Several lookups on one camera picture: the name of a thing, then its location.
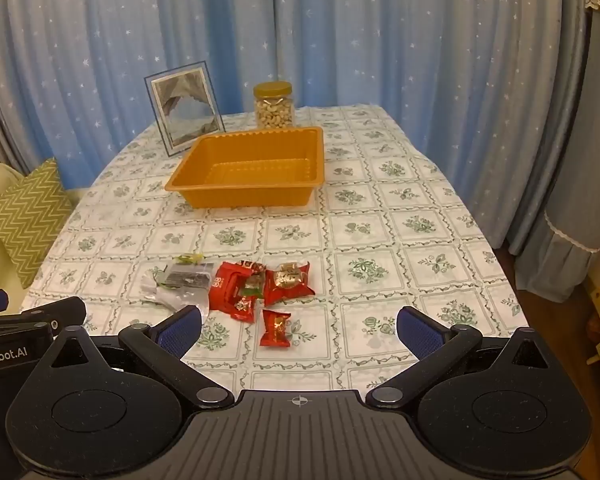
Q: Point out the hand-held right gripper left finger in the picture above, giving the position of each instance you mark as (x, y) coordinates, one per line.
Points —
(180, 327)

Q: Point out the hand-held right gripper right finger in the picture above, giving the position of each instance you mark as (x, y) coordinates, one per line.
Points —
(417, 330)

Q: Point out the clear packet with dark snack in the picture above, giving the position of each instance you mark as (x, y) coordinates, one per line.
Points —
(187, 281)

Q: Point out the red snack packet white print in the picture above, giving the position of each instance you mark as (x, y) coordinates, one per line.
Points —
(222, 282)

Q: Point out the small red snack packet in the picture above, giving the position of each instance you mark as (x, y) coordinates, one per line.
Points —
(275, 327)
(243, 307)

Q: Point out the yellow green snack packet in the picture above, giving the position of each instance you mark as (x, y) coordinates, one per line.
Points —
(190, 259)

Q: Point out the green brown candy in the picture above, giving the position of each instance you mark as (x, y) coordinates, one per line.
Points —
(253, 286)

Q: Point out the red snack packet gold print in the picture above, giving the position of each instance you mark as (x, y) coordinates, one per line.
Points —
(287, 280)

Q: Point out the orange plastic tray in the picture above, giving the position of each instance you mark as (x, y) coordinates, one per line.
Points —
(250, 170)

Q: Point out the green zigzag cushion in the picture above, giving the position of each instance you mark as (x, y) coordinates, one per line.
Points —
(27, 220)

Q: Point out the floral white tablecloth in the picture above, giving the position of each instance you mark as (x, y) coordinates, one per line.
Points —
(380, 220)

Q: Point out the grey curtain with lace trim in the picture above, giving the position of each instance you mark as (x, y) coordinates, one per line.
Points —
(575, 160)

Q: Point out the cashew jar with gold lid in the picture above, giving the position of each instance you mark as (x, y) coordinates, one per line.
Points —
(274, 107)

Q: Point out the blue star curtain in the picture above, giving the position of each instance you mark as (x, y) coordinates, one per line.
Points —
(405, 35)
(130, 25)

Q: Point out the silver picture frame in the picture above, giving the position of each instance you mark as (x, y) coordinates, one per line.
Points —
(185, 105)

